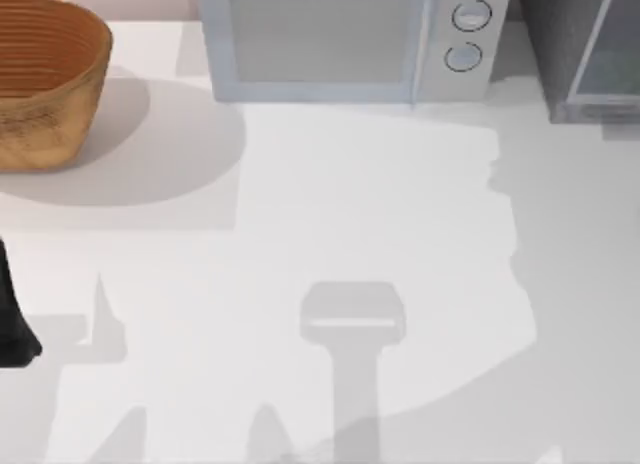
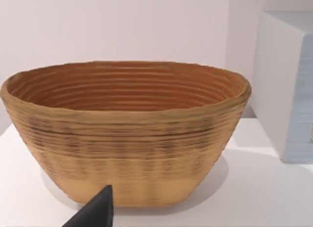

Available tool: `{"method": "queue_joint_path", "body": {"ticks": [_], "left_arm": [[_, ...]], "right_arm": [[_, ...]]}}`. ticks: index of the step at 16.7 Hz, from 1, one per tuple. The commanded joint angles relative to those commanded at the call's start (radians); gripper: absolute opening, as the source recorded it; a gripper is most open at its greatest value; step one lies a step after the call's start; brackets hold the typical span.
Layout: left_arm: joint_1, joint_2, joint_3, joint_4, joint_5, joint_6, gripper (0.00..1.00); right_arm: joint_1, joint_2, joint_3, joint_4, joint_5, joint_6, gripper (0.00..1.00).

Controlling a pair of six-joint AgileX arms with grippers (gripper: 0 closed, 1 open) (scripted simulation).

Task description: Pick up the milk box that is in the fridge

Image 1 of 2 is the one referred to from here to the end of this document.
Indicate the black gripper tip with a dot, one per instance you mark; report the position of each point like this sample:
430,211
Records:
12,329

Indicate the grey cabinet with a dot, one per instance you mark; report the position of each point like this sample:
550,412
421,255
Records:
565,44

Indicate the pale microwave oven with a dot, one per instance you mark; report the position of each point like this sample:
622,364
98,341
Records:
320,39

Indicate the brown wicker basket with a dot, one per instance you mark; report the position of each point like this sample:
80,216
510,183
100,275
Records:
60,119

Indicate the microwave knob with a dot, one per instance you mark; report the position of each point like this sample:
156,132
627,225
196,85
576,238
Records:
463,57
471,14

